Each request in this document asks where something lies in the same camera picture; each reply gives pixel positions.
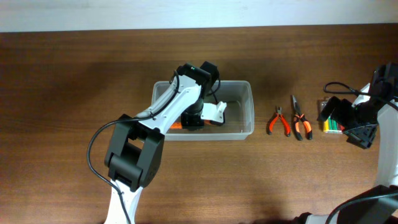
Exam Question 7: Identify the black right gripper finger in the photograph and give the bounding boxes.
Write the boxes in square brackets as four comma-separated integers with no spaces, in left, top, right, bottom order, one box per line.
[343,124,378,149]
[317,96,341,122]

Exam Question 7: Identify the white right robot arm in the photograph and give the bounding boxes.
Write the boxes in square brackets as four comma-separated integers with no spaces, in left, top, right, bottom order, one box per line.
[293,62,397,224]

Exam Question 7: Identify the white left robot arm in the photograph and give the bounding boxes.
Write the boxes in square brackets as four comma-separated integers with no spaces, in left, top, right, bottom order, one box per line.
[104,62,226,223]

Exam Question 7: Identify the pack of coloured bits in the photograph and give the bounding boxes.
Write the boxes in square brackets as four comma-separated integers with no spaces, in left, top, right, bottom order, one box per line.
[318,97,344,134]

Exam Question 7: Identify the orange black long-nose pliers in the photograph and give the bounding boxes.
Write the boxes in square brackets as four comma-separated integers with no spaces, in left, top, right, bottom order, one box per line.
[290,95,313,141]

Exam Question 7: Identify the clear plastic storage box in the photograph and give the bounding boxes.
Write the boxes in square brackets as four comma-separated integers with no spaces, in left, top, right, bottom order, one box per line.
[165,80,254,141]

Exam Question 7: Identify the small orange handled pliers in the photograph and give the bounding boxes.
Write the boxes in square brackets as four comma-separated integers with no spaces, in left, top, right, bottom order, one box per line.
[267,106,291,137]

